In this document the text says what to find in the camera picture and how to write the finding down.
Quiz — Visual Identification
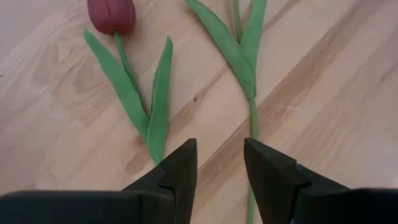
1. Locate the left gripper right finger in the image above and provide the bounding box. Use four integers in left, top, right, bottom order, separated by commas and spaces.
243, 138, 398, 224

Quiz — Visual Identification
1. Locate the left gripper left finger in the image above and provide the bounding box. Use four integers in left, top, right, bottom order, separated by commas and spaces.
0, 138, 198, 224

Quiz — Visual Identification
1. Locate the red artificial tulip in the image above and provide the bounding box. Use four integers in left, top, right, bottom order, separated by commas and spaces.
183, 0, 268, 224
83, 0, 174, 166

